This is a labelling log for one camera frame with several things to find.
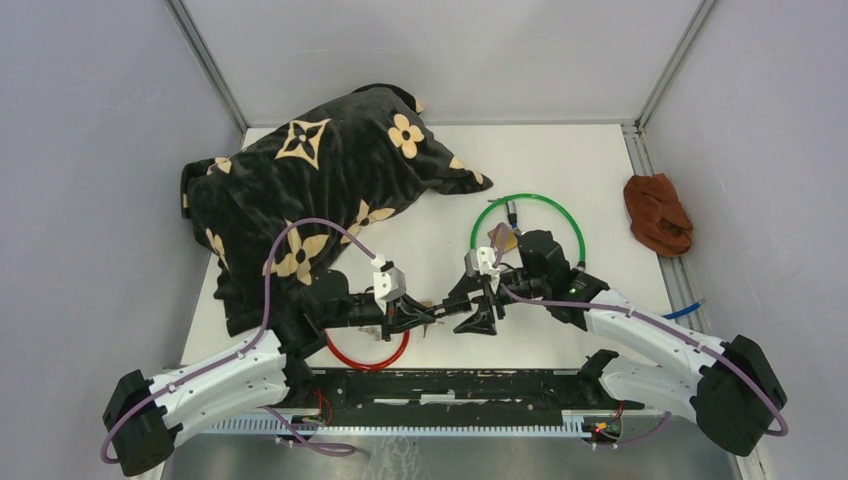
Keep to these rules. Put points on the black floral patterned cloth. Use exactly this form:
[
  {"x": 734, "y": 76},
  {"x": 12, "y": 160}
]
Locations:
[{"x": 286, "y": 206}]

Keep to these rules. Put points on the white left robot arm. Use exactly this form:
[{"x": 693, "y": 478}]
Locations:
[{"x": 147, "y": 418}]

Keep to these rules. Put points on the red cable lock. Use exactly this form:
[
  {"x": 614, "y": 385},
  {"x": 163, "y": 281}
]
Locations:
[{"x": 364, "y": 349}]

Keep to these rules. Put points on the large brass padlock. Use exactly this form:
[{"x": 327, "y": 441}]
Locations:
[{"x": 502, "y": 237}]

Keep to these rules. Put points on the blue cable lock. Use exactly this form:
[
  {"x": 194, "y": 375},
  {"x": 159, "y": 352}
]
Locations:
[{"x": 512, "y": 220}]

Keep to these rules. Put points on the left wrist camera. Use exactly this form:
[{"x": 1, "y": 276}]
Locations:
[{"x": 389, "y": 283}]

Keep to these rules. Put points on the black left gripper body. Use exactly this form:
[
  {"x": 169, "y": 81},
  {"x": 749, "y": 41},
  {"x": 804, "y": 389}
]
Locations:
[{"x": 371, "y": 314}]

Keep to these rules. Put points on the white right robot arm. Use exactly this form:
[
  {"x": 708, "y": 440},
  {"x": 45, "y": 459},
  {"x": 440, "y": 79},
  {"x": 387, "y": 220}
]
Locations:
[{"x": 727, "y": 388}]

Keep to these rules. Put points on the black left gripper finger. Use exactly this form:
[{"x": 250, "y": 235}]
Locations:
[
  {"x": 421, "y": 320},
  {"x": 409, "y": 306}
]

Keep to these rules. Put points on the white toothed cable duct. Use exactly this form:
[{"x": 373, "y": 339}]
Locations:
[{"x": 259, "y": 423}]

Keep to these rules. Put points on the green cable lock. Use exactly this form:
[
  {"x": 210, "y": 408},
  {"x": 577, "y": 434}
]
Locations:
[{"x": 532, "y": 210}]

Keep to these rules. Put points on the brown crumpled cloth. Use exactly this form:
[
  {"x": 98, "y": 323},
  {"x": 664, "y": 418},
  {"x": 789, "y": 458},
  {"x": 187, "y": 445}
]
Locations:
[{"x": 658, "y": 219}]

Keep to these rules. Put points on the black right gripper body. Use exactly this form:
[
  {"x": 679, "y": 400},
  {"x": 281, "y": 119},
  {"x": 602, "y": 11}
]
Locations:
[{"x": 498, "y": 298}]

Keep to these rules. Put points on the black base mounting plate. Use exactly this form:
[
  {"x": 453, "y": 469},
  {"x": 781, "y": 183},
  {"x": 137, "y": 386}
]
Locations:
[{"x": 453, "y": 398}]

